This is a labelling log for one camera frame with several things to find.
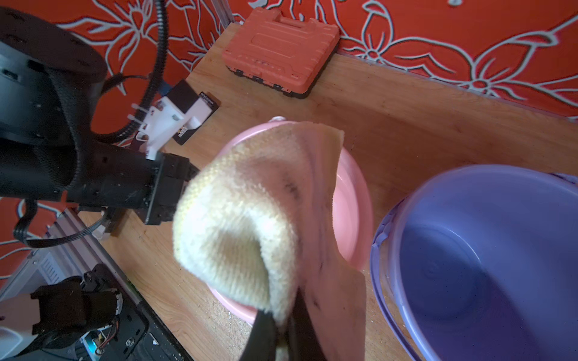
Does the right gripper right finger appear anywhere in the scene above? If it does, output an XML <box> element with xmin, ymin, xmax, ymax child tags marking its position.
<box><xmin>287</xmin><ymin>289</ymin><xmax>326</xmax><ymax>361</ymax></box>

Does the red plastic tool case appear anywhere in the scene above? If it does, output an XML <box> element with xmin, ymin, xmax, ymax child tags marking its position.
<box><xmin>222</xmin><ymin>8</ymin><xmax>340</xmax><ymax>99</ymax></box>

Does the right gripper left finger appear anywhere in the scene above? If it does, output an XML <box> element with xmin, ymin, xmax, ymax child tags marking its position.
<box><xmin>239</xmin><ymin>310</ymin><xmax>277</xmax><ymax>361</ymax></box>

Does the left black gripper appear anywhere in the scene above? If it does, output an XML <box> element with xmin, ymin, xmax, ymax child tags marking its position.
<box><xmin>67</xmin><ymin>144</ymin><xmax>199</xmax><ymax>226</ymax></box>

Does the pink plastic bucket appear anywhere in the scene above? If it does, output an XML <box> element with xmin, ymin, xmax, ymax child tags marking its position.
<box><xmin>209</xmin><ymin>117</ymin><xmax>374</xmax><ymax>325</ymax></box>

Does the yellow cloth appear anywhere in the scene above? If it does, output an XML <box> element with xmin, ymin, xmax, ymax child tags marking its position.
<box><xmin>172</xmin><ymin>122</ymin><xmax>367</xmax><ymax>360</ymax></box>

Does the purple plastic bucket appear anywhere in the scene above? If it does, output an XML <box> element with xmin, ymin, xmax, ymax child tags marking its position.
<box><xmin>370</xmin><ymin>165</ymin><xmax>577</xmax><ymax>360</ymax></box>

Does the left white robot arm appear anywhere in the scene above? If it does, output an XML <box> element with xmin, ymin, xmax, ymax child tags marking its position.
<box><xmin>1</xmin><ymin>1</ymin><xmax>218</xmax><ymax>249</ymax></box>

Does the black snack packet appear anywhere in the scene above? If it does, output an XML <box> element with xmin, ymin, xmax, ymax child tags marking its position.
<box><xmin>173</xmin><ymin>92</ymin><xmax>219</xmax><ymax>145</ymax></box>

